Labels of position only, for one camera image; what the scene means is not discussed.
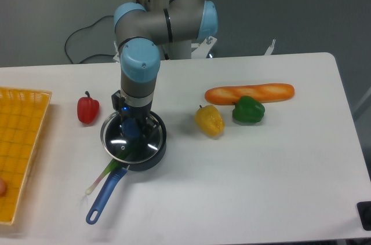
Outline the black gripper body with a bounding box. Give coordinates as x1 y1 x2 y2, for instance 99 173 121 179
111 90 152 129

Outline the glass pot lid blue knob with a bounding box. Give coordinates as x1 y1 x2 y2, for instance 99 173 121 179
100 112 166 167

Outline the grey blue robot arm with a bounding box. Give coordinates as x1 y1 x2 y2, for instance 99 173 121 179
114 0 218 138

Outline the dark blue saucepan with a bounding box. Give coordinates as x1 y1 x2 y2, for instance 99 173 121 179
85 111 167 225

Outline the green onion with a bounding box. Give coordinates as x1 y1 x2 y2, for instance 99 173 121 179
79 156 134 208

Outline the red bell pepper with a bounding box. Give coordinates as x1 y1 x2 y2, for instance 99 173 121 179
77 91 100 125

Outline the yellow bell pepper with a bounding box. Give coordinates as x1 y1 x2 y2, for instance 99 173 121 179
194 105 224 137

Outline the orange baguette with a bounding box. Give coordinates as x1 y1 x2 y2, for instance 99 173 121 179
204 83 295 105

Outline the green bell pepper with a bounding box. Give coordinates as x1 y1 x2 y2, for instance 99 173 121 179
232 96 265 123

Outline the yellow woven basket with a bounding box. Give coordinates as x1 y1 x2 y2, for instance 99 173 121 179
1 87 52 225

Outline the orange round item in basket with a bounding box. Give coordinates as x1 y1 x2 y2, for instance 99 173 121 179
0 178 7 196

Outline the black corner object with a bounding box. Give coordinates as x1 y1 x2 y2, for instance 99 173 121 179
357 201 371 231

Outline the black cable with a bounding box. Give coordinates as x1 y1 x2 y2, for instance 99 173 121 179
64 15 117 65

